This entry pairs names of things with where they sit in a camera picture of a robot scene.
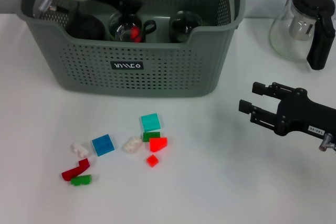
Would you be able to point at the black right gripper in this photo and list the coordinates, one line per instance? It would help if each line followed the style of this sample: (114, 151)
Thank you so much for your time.
(304, 116)

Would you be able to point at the glass teacup with black sleeve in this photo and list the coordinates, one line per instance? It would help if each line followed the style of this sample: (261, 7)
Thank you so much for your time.
(123, 31)
(183, 28)

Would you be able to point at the small red toy brick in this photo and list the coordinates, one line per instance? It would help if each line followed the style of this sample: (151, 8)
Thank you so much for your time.
(135, 33)
(152, 160)

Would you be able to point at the translucent white toy brick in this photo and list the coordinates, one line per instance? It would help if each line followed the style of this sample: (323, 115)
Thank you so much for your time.
(132, 145)

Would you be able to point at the blue toy brick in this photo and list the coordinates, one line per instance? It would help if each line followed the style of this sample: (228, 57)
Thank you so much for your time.
(103, 145)

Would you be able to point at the clear small lego brick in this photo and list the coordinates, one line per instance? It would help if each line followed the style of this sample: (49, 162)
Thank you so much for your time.
(80, 148)

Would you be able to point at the dark red bent toy brick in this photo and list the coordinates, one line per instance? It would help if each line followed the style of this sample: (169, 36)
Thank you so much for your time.
(82, 166)

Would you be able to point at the bright green arched toy brick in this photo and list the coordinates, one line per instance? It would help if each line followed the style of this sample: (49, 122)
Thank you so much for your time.
(81, 180)

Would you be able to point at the grey perforated plastic storage bin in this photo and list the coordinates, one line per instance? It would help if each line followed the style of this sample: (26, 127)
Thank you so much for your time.
(157, 77)

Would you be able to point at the dark round clay teapot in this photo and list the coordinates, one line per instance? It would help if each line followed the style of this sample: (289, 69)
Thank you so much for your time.
(85, 28)

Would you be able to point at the teal toy brick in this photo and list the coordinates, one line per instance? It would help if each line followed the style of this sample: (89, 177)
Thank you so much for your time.
(150, 122)

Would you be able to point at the red sloped toy brick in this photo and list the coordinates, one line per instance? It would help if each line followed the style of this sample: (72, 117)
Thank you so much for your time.
(157, 144)

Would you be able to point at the dark green flat toy brick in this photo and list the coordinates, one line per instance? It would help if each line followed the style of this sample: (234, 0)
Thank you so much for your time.
(151, 136)

